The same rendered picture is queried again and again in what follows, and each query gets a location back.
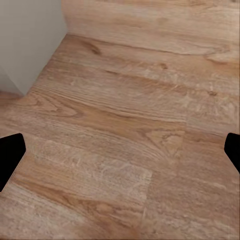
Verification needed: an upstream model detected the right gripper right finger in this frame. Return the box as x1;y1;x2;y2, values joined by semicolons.
224;133;240;173

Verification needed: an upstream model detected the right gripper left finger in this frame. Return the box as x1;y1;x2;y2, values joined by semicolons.
0;133;26;193

